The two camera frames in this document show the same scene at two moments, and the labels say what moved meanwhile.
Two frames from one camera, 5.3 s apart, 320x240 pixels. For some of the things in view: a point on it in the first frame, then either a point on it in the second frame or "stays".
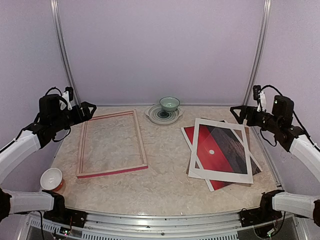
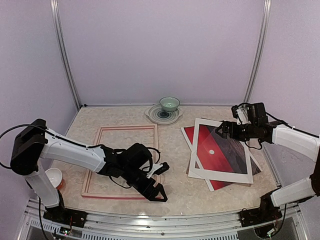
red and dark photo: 220,149 stays
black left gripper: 87,116 to 150,195
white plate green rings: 156,114 stays
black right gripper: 246,109 to 226,124
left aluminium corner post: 54,5 stays
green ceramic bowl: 169,104 stays
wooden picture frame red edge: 80,174 to 131,196
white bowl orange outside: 51,179 stays
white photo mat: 215,174 stays
